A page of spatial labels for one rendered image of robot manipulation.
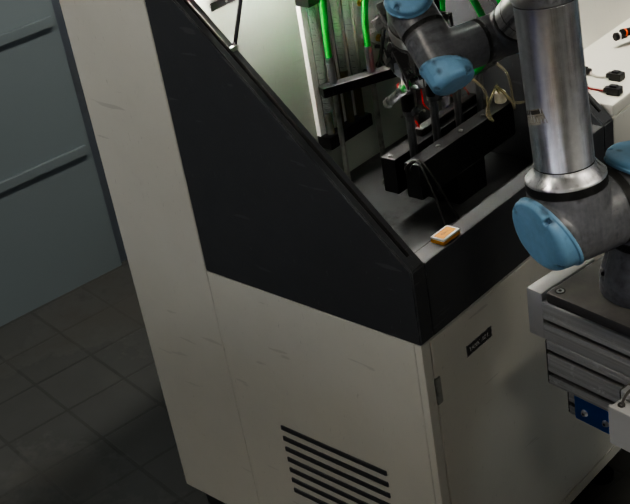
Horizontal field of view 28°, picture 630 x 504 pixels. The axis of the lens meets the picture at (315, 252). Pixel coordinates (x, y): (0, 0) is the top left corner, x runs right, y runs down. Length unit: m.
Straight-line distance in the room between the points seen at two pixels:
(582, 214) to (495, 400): 0.90
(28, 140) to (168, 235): 1.49
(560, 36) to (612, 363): 0.58
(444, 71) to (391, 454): 0.91
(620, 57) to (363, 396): 1.00
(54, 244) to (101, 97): 1.67
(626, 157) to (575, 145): 0.13
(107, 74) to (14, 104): 1.49
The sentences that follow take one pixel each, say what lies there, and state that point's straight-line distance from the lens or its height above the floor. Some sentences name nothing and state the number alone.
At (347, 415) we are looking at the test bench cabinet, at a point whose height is 0.54.
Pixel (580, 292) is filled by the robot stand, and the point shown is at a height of 1.04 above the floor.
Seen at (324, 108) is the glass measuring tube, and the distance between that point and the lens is 2.76.
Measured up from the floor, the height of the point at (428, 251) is 0.95.
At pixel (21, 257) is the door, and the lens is 4.26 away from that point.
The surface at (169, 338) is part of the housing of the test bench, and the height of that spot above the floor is 0.55.
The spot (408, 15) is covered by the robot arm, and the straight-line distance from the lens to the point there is 2.00.
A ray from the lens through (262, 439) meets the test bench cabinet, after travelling 2.88.
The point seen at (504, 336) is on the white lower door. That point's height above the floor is 0.66.
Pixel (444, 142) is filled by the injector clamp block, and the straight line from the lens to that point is 2.63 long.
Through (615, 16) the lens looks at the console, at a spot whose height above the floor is 1.00.
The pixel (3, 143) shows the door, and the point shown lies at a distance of 4.12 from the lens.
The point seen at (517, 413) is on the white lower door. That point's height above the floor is 0.45.
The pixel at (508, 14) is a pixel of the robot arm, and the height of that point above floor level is 1.43.
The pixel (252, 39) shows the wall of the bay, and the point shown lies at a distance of 2.60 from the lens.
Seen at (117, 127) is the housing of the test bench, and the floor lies 1.09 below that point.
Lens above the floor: 2.11
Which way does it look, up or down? 29 degrees down
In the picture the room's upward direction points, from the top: 10 degrees counter-clockwise
